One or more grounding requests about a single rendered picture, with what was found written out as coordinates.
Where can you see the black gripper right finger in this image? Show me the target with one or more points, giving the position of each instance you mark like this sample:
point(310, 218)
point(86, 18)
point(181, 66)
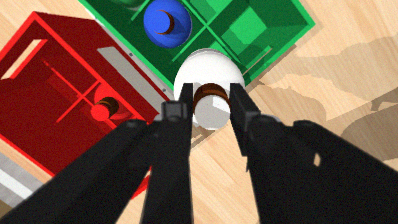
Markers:
point(286, 182)

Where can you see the blue bottle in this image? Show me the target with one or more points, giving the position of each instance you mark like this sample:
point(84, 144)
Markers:
point(167, 23)

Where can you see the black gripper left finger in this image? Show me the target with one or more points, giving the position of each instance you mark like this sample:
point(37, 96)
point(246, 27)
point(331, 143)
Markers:
point(97, 186)

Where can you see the green crate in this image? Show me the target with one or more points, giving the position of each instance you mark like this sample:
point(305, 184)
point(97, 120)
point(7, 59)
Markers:
point(246, 28)

